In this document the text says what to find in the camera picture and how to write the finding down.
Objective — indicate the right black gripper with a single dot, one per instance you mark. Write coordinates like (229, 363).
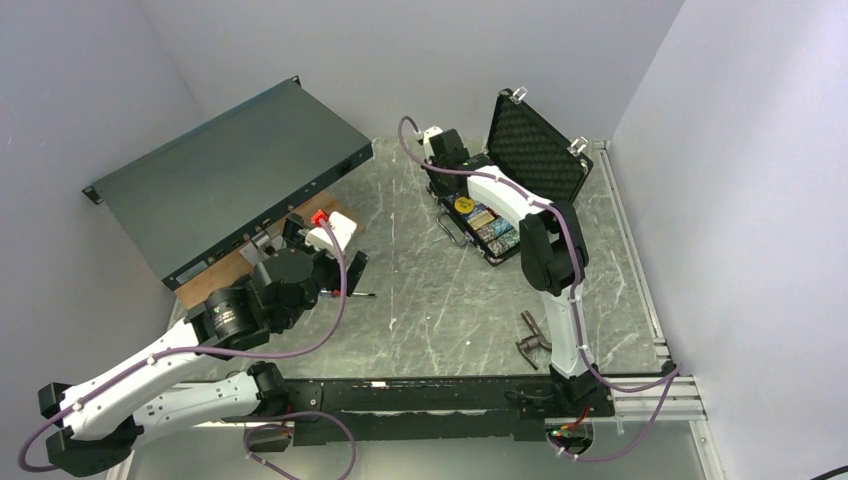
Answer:
(440, 190)

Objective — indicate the black poker chip case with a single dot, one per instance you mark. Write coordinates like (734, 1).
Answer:
(533, 154)

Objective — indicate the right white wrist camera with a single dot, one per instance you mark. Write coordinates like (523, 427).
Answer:
(425, 139)

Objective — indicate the yellow big blind button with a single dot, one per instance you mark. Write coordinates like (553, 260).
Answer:
(463, 204)

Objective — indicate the yellow blue card deck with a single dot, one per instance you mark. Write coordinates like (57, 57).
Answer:
(479, 218)

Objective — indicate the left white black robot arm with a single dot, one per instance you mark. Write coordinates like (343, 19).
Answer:
(204, 368)

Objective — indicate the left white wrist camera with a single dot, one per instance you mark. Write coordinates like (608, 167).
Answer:
(330, 230)

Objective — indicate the dark grey rack server chassis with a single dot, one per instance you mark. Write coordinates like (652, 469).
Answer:
(192, 201)

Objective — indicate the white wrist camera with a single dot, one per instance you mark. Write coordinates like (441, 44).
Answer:
(425, 139)
(330, 230)

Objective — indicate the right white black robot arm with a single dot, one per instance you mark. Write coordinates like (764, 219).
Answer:
(552, 252)

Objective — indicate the wooden board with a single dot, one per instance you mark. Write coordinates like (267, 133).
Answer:
(231, 266)

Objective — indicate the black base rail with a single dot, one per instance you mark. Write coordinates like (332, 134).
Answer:
(520, 407)

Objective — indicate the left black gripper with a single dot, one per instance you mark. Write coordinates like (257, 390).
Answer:
(334, 280)

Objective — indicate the silver metal bracket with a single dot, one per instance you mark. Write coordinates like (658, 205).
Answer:
(260, 247)

